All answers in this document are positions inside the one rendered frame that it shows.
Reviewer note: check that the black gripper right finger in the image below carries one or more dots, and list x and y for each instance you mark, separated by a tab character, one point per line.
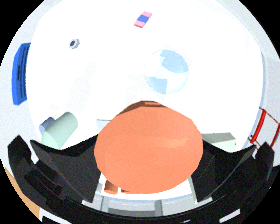
216	166

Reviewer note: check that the white balance scale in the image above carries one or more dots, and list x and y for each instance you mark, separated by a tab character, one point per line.
101	124

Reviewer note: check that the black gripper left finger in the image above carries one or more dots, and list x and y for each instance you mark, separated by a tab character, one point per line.
76	164

